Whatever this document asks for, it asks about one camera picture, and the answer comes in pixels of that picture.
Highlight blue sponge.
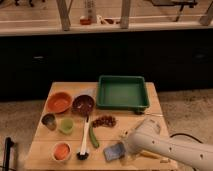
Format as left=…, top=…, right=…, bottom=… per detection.
left=103, top=143, right=125, bottom=162

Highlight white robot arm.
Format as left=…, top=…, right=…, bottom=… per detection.
left=122, top=118, right=213, bottom=171

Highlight white bowl orange contents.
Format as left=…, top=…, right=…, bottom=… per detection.
left=52, top=142, right=71, bottom=163

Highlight dark red bowl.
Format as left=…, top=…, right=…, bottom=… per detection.
left=72, top=95, right=95, bottom=116

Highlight small red bowl on shelf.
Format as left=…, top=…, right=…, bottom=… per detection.
left=79, top=16, right=91, bottom=25

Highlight yellow corn cob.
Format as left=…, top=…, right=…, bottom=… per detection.
left=139, top=151, right=162, bottom=159

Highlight brown grape bunch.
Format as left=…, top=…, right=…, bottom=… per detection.
left=92, top=116, right=117, bottom=128

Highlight green cucumber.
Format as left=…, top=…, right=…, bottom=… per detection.
left=89, top=125, right=100, bottom=149

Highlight wooden table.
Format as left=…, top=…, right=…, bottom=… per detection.
left=24, top=82, right=178, bottom=171

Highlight green plastic tray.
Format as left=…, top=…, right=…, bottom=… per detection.
left=96, top=75, right=150, bottom=112

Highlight green cup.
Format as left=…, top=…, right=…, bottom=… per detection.
left=59, top=118, right=74, bottom=134

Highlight metal cup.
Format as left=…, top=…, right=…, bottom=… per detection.
left=41, top=113, right=57, bottom=131

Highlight black stand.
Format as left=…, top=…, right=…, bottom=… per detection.
left=2, top=137, right=14, bottom=171

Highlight black cable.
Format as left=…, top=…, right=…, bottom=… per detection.
left=169, top=132, right=204, bottom=145

